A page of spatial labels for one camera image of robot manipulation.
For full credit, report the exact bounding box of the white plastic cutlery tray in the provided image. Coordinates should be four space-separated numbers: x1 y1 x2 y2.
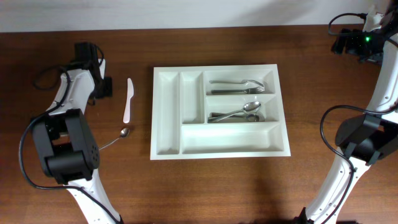
150 64 291 160

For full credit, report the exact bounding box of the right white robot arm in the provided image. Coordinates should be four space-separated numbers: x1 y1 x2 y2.
292 1 397 223

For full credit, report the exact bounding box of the metal fork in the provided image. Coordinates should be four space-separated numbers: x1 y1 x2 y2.
211 86 266 95
209 79 265 87

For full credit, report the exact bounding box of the large metal spoon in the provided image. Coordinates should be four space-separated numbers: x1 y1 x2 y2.
208 101 261 123
208 112 265 123

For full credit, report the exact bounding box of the white plastic knife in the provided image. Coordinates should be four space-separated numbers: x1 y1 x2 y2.
123 78 134 124

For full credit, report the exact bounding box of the right black cable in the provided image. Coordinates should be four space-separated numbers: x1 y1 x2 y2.
319 12 398 224

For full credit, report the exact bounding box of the left black cable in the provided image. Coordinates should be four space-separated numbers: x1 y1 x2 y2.
18 43 124 224

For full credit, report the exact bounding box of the small metal spoon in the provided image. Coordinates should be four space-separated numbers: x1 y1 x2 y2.
99 128 130 150

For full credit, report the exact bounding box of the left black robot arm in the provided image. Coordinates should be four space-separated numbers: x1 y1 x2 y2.
27 42 123 223

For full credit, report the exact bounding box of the black cable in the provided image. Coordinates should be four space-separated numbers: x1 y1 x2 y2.
319 12 398 224
18 43 124 224

